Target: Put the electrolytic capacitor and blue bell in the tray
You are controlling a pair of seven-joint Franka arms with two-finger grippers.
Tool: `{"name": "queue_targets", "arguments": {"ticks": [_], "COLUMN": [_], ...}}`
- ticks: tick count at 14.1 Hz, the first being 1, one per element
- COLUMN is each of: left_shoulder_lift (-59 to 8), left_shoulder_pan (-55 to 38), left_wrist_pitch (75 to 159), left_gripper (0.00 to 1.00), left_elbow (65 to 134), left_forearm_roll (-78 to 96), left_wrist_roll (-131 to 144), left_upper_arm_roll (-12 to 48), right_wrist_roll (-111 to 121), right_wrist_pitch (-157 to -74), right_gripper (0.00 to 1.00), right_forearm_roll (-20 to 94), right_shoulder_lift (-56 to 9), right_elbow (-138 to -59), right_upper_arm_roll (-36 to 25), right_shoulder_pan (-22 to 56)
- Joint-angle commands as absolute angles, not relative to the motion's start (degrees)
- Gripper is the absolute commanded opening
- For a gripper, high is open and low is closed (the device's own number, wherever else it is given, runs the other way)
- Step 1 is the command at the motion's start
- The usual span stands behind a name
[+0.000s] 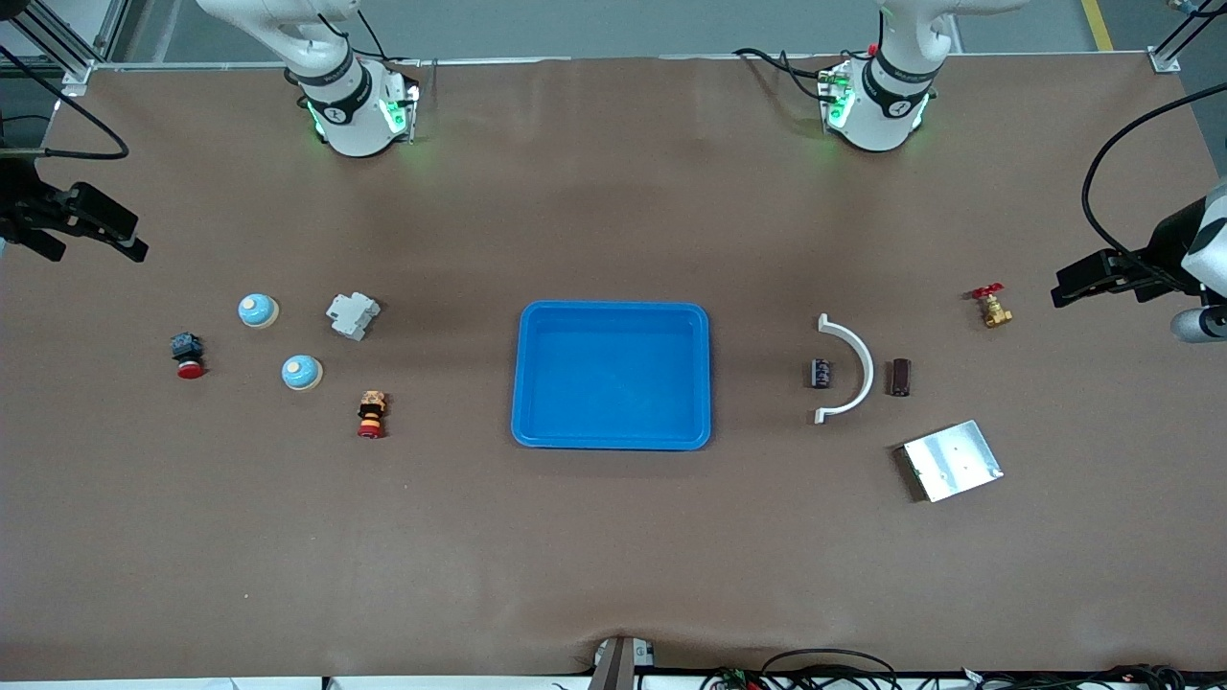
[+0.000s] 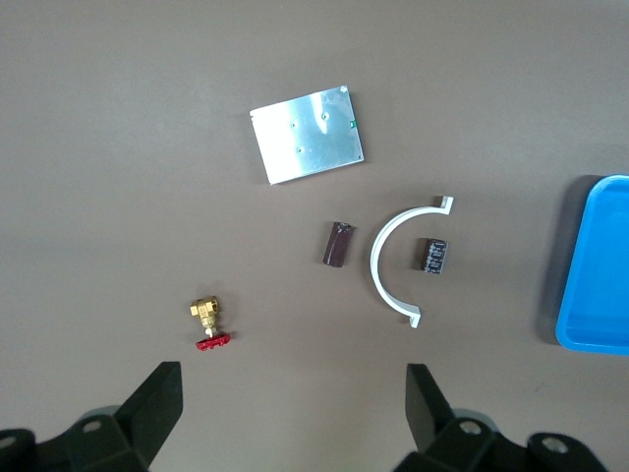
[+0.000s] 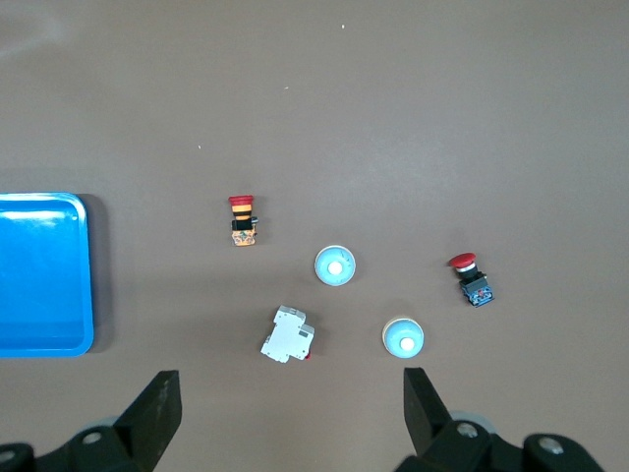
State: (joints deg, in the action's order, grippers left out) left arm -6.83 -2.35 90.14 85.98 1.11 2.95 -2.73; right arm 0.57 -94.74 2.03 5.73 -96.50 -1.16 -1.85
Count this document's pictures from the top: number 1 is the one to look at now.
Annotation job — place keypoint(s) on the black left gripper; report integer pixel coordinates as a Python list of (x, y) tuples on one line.
[(1161, 249)]

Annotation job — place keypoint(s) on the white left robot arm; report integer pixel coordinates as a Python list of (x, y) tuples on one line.
[(887, 105)]

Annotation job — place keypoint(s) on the white curved plastic bracket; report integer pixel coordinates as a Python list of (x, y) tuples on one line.
[(868, 369)]

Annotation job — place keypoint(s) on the brown table cover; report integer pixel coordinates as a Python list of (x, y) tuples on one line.
[(613, 556)]

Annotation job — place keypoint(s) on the blue bell with cream button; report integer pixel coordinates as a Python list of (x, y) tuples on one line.
[(301, 372), (257, 309)]

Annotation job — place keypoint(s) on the aluminium frame profile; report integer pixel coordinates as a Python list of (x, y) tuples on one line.
[(77, 77), (1165, 62)]

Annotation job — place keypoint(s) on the metal table clamp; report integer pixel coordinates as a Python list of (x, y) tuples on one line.
[(618, 666)]

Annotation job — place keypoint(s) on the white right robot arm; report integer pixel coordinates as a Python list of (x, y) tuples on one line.
[(345, 105)]

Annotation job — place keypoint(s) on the blue plastic tray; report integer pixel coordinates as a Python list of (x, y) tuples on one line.
[(613, 383)]

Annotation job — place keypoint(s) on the silver metal plate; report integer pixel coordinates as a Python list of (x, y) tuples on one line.
[(954, 462)]

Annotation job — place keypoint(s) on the red mushroom button black block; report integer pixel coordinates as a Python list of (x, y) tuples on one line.
[(188, 353)]

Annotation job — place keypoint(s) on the white circuit breaker module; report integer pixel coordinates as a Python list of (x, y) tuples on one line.
[(353, 316)]

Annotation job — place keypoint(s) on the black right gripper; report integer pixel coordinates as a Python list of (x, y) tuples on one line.
[(21, 206)]

